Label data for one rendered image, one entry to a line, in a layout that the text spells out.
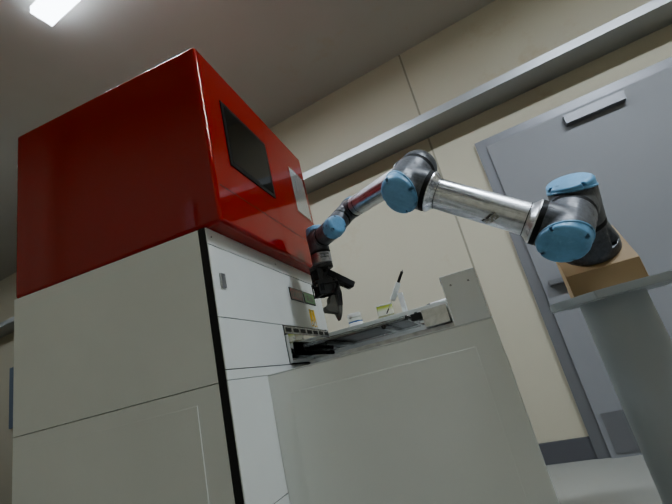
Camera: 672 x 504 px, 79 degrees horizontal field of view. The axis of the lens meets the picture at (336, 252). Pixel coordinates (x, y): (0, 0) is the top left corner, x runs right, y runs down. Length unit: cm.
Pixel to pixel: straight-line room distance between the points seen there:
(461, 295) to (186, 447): 78
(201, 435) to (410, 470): 50
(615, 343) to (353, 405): 68
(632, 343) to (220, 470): 103
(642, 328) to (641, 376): 11
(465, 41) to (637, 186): 168
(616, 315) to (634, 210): 187
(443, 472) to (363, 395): 25
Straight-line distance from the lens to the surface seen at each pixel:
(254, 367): 116
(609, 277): 127
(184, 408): 111
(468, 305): 113
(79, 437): 133
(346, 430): 113
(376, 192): 137
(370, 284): 324
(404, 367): 108
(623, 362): 126
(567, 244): 108
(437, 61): 373
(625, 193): 309
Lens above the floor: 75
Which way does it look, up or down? 18 degrees up
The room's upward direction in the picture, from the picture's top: 14 degrees counter-clockwise
